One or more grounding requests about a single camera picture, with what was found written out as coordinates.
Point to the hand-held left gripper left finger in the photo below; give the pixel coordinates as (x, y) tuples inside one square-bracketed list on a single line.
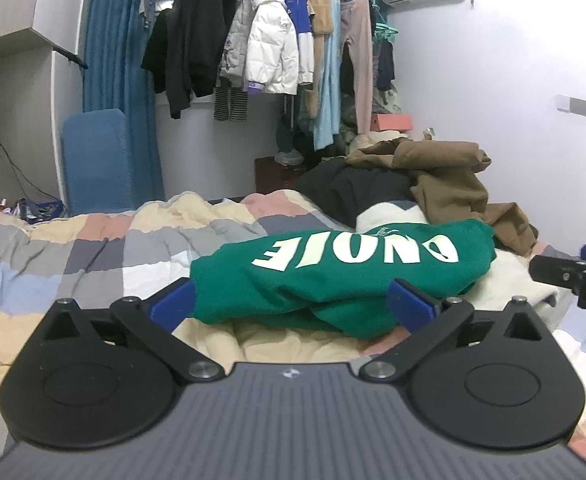
[(173, 305)]

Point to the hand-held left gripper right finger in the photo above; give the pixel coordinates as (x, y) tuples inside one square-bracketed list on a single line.
[(413, 305)]

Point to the green sweatshirt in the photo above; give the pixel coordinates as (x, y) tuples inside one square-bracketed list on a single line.
[(323, 280)]

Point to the green clothes hanger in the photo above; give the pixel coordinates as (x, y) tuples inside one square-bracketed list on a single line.
[(385, 31)]

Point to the white fleece cloth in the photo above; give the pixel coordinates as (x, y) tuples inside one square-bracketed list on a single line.
[(513, 285)]

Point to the patchwork quilt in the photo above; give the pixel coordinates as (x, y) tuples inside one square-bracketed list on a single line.
[(98, 260)]

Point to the black garment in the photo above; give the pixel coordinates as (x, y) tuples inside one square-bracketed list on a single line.
[(353, 190)]

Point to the brown garment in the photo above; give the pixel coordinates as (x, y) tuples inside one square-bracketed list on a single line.
[(448, 180)]

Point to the dark wooden nightstand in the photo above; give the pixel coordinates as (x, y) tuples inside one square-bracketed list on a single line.
[(273, 177)]

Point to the pink box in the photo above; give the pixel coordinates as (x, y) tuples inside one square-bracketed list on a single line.
[(393, 122)]

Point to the clear plastic bag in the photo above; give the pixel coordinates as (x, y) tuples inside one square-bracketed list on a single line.
[(288, 157)]

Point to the striped hanging garment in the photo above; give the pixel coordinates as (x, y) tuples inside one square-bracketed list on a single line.
[(230, 105)]

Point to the light blue hanging garment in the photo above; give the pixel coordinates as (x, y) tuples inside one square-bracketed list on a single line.
[(329, 85)]

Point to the dark blue hanging garment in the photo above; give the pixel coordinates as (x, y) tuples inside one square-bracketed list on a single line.
[(385, 65)]

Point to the pink hanging pants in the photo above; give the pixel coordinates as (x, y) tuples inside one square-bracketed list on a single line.
[(360, 60)]

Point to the blue curtain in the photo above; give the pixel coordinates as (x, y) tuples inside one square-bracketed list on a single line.
[(118, 60)]

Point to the grey hanging jacket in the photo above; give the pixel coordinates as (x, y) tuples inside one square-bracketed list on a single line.
[(235, 50)]

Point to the black hanging coat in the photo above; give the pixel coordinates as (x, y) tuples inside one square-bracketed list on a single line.
[(198, 35)]

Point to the white puffer jacket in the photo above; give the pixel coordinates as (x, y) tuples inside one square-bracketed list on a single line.
[(273, 50)]

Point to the grey hanging shirt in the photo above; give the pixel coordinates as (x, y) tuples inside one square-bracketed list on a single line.
[(147, 7)]

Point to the beige furry coat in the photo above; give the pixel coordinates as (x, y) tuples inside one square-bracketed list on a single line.
[(323, 5)]

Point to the blue and white jacket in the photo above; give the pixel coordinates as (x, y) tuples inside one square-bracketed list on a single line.
[(300, 10)]

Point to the grey wall cabinet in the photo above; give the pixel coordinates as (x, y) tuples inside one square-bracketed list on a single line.
[(3, 0)]

